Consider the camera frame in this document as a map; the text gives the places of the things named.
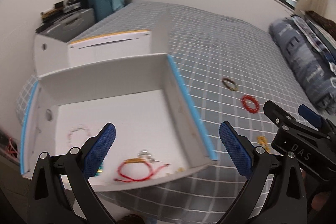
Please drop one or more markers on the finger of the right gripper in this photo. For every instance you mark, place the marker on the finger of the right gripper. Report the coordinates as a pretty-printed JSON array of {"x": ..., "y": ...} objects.
[
  {"x": 323, "y": 125},
  {"x": 282, "y": 119}
]

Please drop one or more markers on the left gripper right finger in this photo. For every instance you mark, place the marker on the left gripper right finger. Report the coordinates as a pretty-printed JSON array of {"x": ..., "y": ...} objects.
[{"x": 286, "y": 199}]

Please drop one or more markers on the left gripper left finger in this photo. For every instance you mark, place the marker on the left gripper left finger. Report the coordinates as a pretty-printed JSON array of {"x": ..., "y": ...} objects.
[{"x": 48, "y": 202}]

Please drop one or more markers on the red cord bracelet gold tube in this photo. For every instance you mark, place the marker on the red cord bracelet gold tube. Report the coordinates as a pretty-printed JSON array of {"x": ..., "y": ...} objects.
[{"x": 138, "y": 170}]

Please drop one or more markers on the white pearl earrings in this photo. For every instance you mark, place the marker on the white pearl earrings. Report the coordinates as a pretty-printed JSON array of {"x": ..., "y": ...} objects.
[{"x": 144, "y": 154}]

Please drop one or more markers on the person's left hand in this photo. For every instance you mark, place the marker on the person's left hand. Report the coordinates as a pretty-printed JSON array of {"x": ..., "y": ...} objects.
[{"x": 320, "y": 200}]

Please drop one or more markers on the folded blue patterned duvet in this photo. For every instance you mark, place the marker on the folded blue patterned duvet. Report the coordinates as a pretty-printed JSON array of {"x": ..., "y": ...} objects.
[{"x": 309, "y": 68}]

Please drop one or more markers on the grey checked bed sheet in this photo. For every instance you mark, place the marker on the grey checked bed sheet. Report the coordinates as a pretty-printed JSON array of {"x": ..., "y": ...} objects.
[{"x": 220, "y": 59}]

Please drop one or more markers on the blue grey patterned pillow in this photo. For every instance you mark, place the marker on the blue grey patterned pillow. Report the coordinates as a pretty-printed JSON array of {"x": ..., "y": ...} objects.
[{"x": 315, "y": 42}]

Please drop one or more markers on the white cardboard box blue yellow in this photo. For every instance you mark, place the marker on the white cardboard box blue yellow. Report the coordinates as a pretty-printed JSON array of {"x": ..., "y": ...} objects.
[{"x": 125, "y": 78}]

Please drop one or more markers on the grey suitcase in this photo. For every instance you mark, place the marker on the grey suitcase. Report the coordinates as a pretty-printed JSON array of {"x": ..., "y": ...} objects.
[{"x": 68, "y": 26}]

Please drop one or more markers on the dark clutter pile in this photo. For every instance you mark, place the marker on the dark clutter pile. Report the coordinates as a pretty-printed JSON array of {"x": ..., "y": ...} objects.
[{"x": 62, "y": 8}]

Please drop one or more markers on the teal suitcase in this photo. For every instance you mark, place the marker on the teal suitcase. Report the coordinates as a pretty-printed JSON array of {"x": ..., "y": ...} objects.
[{"x": 101, "y": 8}]

